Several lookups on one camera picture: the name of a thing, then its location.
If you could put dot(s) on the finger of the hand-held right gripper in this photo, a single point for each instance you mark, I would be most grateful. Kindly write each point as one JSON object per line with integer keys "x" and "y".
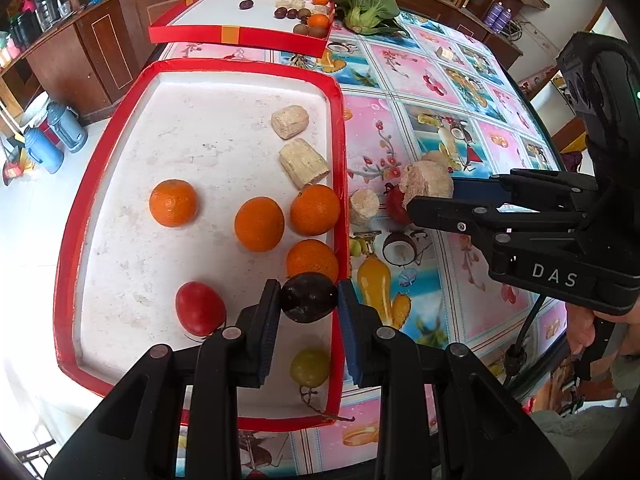
{"x": 440, "y": 215}
{"x": 475, "y": 190}

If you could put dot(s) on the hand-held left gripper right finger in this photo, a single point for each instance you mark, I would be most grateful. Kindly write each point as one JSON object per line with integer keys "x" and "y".
{"x": 350, "y": 335}

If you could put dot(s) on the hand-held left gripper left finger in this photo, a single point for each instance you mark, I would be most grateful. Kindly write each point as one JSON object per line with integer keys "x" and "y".
{"x": 267, "y": 332}

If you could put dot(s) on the dark purple plum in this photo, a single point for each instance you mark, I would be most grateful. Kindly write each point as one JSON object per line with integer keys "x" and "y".
{"x": 280, "y": 12}
{"x": 307, "y": 297}
{"x": 245, "y": 5}
{"x": 292, "y": 13}

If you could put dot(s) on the large red-rimmed white tray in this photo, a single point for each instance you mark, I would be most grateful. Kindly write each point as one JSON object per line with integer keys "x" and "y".
{"x": 150, "y": 135}

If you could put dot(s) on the person's right hand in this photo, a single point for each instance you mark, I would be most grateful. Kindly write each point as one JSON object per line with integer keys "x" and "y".
{"x": 580, "y": 330}

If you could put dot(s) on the red tomato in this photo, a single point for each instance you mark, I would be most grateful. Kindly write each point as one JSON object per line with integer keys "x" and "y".
{"x": 200, "y": 307}
{"x": 395, "y": 207}

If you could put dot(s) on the yellow-green round fruit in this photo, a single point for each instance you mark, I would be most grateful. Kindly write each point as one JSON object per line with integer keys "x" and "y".
{"x": 310, "y": 367}

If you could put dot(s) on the printed fruit tablecloth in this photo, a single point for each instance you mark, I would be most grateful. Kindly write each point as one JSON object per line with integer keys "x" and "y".
{"x": 465, "y": 285}

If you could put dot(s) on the person's grey garment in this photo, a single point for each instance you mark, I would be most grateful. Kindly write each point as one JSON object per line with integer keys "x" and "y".
{"x": 585, "y": 440}

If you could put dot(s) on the green bok choy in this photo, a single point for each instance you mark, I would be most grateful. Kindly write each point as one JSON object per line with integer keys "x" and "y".
{"x": 365, "y": 7}

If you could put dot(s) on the brown kiwi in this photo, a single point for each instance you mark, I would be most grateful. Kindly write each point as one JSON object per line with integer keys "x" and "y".
{"x": 315, "y": 32}
{"x": 300, "y": 28}

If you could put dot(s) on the blue kettle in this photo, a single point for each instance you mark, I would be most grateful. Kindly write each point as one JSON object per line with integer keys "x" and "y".
{"x": 42, "y": 152}

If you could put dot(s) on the grey-blue kettle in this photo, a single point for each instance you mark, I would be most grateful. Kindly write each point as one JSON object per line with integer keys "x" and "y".
{"x": 65, "y": 127}

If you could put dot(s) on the small red-rimmed white tray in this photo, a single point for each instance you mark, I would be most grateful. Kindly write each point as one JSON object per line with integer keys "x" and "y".
{"x": 210, "y": 15}

